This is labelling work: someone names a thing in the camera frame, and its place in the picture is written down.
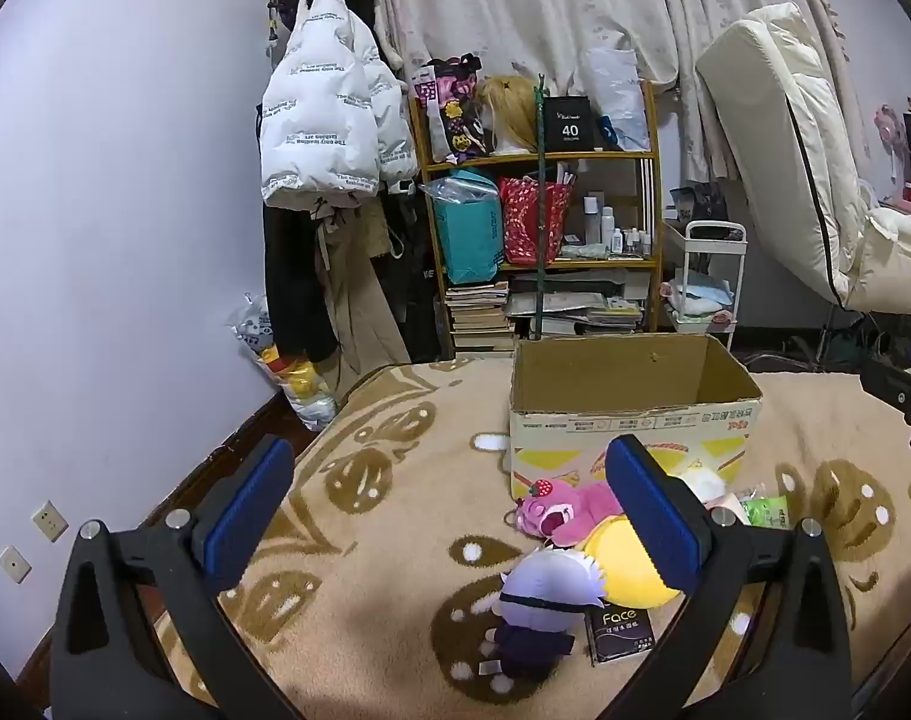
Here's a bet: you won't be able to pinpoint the beige hanging trousers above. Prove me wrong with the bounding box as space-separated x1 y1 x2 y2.
313 202 412 398

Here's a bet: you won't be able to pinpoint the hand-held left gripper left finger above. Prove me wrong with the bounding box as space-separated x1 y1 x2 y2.
49 435 299 720

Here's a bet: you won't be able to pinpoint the black tissue packet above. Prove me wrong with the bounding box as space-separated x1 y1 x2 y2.
585 600 655 665

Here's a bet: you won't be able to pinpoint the blonde wig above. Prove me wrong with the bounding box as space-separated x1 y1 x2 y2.
477 75 539 155

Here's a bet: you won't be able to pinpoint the pink plush toy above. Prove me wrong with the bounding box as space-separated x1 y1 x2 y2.
516 478 629 547

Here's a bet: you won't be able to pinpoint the pink flower decoration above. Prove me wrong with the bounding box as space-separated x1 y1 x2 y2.
874 103 910 185

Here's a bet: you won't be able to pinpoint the pile of magazines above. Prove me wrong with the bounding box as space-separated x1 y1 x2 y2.
504 270 652 338

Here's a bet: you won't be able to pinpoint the teal shopping bag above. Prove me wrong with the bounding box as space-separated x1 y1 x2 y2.
425 169 502 286

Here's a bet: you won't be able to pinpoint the clear bag of toys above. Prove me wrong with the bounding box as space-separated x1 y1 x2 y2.
225 292 340 432

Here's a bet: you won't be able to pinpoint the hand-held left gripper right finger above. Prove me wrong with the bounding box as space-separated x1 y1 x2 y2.
606 433 854 720

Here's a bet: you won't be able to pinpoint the white puffer jacket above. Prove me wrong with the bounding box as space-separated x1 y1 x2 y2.
259 0 419 209

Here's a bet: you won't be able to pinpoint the dark packet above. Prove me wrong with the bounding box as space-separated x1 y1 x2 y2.
669 184 730 222

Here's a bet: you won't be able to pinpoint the white quilt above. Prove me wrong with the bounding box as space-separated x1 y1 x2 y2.
849 180 911 316

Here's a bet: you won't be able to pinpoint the wooden shelf unit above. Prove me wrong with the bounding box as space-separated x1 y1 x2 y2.
409 79 663 350

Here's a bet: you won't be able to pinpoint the printed cardboard box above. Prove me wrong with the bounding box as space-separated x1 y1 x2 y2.
510 334 764 503

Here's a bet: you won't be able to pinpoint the yellow plush toy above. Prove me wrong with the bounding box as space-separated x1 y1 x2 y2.
579 514 685 608

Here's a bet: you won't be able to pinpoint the green wet wipes packet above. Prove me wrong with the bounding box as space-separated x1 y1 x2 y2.
741 493 793 530

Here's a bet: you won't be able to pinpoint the metal folding frame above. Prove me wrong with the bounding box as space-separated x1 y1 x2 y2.
748 307 907 376

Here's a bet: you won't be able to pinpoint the purple printed bag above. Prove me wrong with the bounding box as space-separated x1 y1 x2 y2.
412 54 487 164

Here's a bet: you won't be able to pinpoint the stack of books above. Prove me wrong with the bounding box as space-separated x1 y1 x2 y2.
444 281 513 352

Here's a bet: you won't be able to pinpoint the row of small bottles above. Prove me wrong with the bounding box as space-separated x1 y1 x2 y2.
582 193 652 256

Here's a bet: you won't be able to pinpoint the floral beige curtain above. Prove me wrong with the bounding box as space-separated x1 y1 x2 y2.
358 0 839 181

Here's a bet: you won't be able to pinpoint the light blue folded cloth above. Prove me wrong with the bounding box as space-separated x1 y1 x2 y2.
666 276 734 316

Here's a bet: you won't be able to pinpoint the black square box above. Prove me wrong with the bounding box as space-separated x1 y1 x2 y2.
541 95 595 153

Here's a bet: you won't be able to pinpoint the white trolley cart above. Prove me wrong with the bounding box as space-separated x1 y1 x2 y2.
661 219 749 350

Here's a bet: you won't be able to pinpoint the beige patterned blanket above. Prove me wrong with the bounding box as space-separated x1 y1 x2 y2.
16 349 911 720

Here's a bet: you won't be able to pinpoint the green pole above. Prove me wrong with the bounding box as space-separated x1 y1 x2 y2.
532 73 548 342

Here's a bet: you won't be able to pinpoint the red patterned bag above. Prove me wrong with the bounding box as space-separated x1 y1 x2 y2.
498 176 574 267

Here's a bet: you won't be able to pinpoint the white-haired plush doll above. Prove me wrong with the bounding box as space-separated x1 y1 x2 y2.
486 546 605 677

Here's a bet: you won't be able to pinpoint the black hanging pants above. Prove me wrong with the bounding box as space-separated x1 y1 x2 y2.
262 202 340 365

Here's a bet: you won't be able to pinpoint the white plastic bag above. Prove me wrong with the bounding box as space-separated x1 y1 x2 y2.
586 49 650 151

